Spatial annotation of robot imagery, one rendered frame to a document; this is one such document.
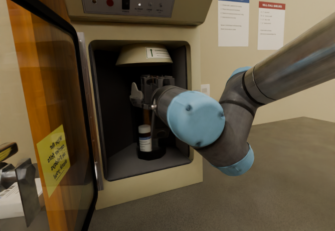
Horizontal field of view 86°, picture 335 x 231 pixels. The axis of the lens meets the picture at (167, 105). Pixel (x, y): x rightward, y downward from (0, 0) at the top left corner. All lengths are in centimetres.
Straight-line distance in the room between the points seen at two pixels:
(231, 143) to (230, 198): 28
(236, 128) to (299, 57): 14
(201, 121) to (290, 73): 14
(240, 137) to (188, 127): 12
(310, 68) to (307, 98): 136
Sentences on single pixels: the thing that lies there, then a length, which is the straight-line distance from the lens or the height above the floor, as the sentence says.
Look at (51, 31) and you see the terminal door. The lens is 34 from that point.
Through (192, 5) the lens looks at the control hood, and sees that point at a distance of 48.
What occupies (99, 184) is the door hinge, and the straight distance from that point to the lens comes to 53.
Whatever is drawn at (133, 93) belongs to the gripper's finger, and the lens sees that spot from 52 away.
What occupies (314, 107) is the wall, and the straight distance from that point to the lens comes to 173.
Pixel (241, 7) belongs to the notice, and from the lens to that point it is 123.
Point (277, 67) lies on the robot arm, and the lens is 32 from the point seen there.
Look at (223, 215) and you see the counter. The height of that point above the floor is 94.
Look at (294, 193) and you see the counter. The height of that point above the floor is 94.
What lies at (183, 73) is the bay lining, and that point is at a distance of 55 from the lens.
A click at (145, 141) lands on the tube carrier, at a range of 58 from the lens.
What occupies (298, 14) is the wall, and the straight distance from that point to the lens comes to 156.
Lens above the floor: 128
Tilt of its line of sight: 10 degrees down
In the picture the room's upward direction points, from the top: 3 degrees counter-clockwise
